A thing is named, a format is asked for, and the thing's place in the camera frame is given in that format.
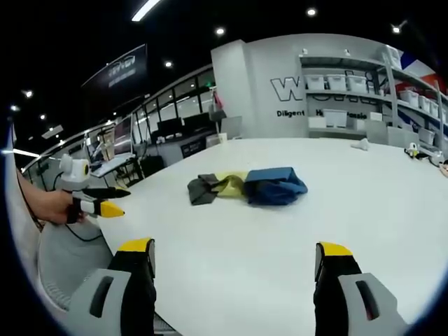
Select long ceiling light strip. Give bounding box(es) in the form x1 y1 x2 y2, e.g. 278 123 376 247
130 0 162 22

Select blue yellow grey garment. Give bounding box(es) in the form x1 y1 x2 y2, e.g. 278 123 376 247
186 167 309 207

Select small white yellow device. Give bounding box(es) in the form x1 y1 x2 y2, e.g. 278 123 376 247
403 141 421 160

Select black box with label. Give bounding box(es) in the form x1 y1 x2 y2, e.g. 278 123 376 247
179 139 207 158

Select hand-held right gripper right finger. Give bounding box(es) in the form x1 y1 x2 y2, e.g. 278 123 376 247
313 241 410 336

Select person's left hand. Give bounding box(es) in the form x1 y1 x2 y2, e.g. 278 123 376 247
37 190 89 225

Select row of white storage bins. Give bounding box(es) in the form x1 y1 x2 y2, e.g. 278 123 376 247
302 71 448 145

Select white crumpled cloth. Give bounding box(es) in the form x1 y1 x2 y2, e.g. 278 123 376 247
350 137 372 152

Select grey metal shelf rack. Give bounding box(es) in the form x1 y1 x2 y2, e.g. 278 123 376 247
298 44 448 157

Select dark hanging banner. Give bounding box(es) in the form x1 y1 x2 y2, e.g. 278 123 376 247
80 43 148 92

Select black cable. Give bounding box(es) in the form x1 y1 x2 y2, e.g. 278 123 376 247
64 223 104 243

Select white side desk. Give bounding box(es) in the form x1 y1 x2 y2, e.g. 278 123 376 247
87 153 141 188

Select ceiling spot lights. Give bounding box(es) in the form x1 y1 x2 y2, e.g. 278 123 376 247
9 6 402 122

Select black computer monitor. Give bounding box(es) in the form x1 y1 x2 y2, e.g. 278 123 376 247
183 112 211 133
156 118 183 137

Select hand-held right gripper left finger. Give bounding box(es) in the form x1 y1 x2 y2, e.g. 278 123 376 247
66 237 157 336

